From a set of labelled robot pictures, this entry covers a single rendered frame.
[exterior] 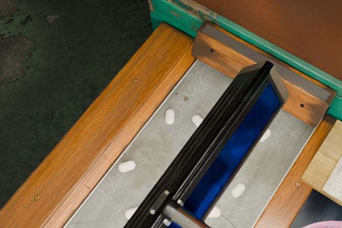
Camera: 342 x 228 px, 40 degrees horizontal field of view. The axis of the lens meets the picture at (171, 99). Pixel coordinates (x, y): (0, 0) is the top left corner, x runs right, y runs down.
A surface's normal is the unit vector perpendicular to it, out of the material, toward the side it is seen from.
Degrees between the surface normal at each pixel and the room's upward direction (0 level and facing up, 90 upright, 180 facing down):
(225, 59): 67
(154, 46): 0
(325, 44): 90
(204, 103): 0
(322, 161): 0
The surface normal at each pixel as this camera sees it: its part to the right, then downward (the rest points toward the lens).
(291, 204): -0.05, -0.44
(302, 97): -0.56, 0.50
